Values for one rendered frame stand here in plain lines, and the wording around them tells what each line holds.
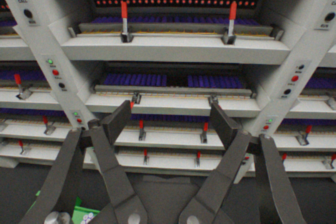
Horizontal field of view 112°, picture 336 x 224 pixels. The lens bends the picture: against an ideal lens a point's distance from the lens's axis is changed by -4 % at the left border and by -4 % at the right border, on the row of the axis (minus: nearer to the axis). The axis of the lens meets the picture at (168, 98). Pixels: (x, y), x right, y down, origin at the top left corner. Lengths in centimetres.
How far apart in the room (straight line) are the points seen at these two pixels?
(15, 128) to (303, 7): 116
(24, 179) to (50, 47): 90
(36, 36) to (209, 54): 46
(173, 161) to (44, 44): 68
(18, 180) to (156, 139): 91
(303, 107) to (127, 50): 61
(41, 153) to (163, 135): 72
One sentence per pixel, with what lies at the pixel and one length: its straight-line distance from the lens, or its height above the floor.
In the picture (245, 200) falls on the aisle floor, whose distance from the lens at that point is 92.
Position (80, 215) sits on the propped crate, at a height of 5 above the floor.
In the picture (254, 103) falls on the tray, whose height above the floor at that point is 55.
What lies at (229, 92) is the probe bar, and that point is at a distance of 47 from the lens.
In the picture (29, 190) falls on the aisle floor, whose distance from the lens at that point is 113.
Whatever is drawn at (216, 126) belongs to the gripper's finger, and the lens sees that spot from 18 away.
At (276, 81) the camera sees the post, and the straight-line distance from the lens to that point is 47.
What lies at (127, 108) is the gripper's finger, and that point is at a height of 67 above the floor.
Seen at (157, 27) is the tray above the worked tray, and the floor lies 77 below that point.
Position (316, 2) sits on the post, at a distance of 45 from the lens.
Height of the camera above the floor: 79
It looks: 33 degrees down
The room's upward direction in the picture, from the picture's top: 1 degrees clockwise
